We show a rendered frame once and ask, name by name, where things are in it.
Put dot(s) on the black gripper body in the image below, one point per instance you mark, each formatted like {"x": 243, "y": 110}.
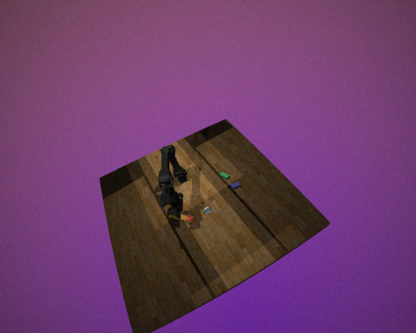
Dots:
{"x": 174, "y": 201}

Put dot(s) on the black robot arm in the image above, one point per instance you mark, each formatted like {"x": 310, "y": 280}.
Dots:
{"x": 165, "y": 176}

